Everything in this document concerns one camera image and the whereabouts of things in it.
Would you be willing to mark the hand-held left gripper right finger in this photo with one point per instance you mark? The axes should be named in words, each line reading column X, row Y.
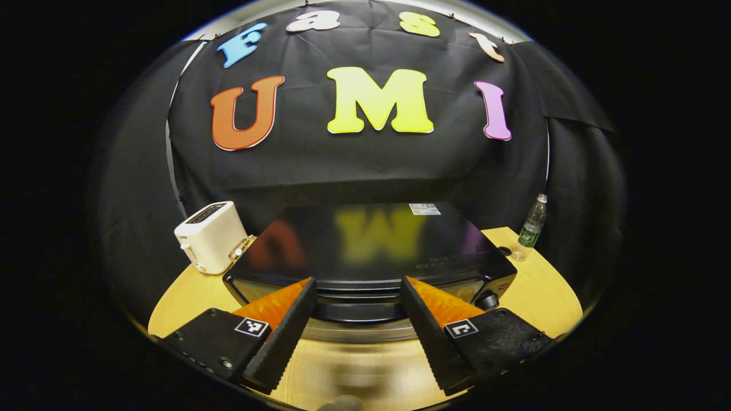
column 437, row 345

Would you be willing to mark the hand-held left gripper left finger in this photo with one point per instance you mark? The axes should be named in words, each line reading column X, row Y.
column 280, row 345

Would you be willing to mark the black electric oven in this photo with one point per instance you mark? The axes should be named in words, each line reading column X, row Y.
column 371, row 245

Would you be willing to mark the white toaster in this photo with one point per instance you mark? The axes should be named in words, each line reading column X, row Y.
column 211, row 237

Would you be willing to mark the clear plastic water bottle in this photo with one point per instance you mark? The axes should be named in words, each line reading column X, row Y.
column 531, row 231

